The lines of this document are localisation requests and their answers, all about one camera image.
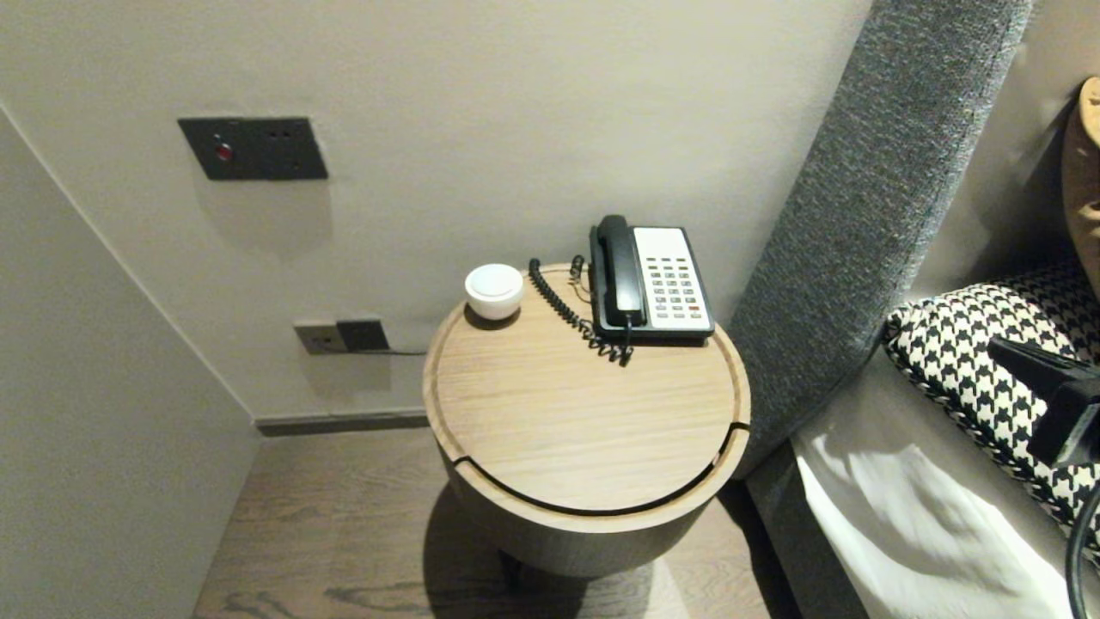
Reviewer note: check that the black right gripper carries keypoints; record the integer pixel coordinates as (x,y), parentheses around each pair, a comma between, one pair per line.
(1070,430)

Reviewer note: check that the black white houndstooth pillow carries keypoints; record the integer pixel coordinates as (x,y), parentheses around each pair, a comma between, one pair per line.
(962,361)

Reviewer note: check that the light wooden rounded object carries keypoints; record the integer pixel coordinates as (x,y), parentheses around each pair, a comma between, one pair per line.
(1083,172)

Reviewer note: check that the white bed sheet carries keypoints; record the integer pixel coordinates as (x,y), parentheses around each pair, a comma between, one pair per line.
(928,533)

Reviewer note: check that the grey fabric headboard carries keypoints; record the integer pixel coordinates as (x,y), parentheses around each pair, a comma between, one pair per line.
(859,215)

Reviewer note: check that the dark grey bed base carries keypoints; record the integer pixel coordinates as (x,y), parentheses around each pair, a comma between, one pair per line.
(786,533)

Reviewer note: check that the black and white telephone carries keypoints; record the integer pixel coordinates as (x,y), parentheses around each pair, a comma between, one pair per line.
(675,285)

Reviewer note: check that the black telephone handset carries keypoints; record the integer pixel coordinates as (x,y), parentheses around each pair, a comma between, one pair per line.
(620,268)

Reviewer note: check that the round wooden nightstand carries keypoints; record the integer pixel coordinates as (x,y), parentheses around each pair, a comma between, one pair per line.
(584,404)

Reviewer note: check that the small white round device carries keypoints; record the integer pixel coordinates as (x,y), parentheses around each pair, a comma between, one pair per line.
(495,292)

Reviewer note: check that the silver wall socket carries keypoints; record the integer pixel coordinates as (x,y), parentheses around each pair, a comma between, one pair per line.
(317,339)

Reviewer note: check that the dark wall switch panel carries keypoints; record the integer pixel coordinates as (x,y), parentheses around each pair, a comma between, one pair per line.
(251,150)

